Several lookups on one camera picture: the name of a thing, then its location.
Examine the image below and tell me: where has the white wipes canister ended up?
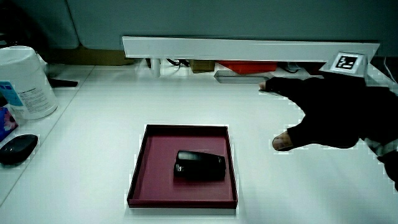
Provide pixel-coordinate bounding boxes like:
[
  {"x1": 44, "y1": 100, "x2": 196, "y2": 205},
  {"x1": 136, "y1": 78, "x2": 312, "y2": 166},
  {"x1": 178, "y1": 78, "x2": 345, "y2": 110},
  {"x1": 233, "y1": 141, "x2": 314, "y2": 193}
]
[{"x1": 0, "y1": 45, "x2": 59, "y2": 121}]

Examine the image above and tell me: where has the clear plastic tray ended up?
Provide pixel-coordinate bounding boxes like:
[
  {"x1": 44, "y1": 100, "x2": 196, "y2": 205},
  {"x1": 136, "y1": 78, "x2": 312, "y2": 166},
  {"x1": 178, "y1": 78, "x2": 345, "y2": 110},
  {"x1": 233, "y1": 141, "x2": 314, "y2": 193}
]
[{"x1": 213, "y1": 70, "x2": 271, "y2": 85}]

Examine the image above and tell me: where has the white desk shelf riser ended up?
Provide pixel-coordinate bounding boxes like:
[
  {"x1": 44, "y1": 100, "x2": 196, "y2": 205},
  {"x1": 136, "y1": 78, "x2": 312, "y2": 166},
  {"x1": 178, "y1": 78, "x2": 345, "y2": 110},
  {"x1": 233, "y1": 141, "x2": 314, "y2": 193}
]
[{"x1": 121, "y1": 35, "x2": 381, "y2": 78}]

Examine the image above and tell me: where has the orange box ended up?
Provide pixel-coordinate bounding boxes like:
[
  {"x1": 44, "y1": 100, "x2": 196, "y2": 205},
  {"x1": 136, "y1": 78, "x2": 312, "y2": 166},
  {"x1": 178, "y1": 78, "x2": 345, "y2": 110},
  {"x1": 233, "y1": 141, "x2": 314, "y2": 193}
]
[{"x1": 216, "y1": 60, "x2": 279, "y2": 75}]

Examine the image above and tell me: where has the brown small box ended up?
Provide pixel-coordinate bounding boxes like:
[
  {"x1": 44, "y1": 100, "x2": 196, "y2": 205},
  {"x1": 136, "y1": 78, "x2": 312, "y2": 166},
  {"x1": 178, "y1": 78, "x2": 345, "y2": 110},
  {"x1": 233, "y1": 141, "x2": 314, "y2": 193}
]
[{"x1": 189, "y1": 59, "x2": 216, "y2": 74}]

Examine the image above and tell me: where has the black computer mouse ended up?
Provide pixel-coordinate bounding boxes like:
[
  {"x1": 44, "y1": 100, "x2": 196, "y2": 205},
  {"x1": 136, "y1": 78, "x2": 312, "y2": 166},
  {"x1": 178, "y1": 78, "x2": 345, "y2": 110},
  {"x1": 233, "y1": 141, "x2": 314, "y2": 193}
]
[{"x1": 0, "y1": 134, "x2": 39, "y2": 166}]

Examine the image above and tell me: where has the colourful tissue packet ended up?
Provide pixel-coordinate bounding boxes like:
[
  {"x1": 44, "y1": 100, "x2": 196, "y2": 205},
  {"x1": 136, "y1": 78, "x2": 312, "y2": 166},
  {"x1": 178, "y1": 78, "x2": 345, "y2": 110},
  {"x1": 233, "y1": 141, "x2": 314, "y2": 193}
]
[{"x1": 0, "y1": 106, "x2": 19, "y2": 142}]

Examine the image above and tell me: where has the brown cardboard box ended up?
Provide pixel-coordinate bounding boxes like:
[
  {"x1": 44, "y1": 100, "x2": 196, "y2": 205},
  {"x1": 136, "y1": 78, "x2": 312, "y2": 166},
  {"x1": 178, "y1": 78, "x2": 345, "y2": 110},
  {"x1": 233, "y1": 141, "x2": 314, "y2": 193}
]
[{"x1": 46, "y1": 46, "x2": 135, "y2": 67}]

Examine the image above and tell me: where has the person's right hand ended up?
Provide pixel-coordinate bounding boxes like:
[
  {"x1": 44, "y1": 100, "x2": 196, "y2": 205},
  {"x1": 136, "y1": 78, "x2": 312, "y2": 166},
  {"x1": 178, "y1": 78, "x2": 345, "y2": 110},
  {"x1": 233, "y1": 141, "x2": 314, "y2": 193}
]
[{"x1": 259, "y1": 52, "x2": 398, "y2": 152}]

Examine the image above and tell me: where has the maroon square plate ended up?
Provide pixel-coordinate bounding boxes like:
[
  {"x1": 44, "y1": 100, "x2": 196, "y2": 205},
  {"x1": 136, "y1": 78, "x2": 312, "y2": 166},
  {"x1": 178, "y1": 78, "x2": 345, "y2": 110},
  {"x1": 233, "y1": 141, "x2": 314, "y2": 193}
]
[{"x1": 126, "y1": 124, "x2": 239, "y2": 209}]

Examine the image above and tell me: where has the black case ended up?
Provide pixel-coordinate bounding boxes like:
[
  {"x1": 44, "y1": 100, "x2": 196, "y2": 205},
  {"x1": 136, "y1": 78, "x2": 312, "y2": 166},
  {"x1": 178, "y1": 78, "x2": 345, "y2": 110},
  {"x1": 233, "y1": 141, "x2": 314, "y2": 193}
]
[{"x1": 173, "y1": 150, "x2": 227, "y2": 180}]

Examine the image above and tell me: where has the black cable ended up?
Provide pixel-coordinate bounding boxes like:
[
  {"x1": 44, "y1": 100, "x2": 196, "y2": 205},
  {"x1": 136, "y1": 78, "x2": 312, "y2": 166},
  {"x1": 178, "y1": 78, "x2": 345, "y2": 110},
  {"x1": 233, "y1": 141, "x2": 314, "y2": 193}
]
[{"x1": 166, "y1": 58, "x2": 190, "y2": 68}]

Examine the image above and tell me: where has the black flat object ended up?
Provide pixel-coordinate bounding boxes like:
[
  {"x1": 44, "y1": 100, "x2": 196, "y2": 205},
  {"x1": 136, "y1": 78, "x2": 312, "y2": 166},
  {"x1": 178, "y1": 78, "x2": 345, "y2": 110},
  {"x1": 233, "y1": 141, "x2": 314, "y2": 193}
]
[{"x1": 48, "y1": 78, "x2": 79, "y2": 88}]

